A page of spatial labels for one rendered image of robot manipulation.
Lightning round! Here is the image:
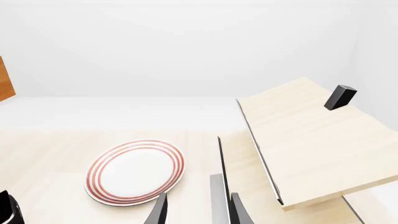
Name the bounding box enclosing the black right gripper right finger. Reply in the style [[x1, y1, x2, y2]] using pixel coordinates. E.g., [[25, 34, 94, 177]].
[[229, 192, 256, 224]]

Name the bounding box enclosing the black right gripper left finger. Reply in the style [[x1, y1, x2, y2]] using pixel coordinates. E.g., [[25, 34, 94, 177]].
[[143, 192, 169, 224]]

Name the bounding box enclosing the wooden cabinet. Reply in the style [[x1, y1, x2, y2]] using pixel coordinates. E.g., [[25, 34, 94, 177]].
[[0, 55, 17, 103]]

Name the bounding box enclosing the white plate with red rings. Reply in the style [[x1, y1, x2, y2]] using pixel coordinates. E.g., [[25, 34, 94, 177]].
[[83, 139, 186, 207]]

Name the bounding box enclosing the pale wooden side table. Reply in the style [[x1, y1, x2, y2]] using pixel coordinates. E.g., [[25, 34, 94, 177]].
[[209, 76, 398, 224]]

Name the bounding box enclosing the black block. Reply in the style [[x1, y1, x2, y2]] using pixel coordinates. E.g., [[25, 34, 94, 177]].
[[323, 84, 358, 111]]

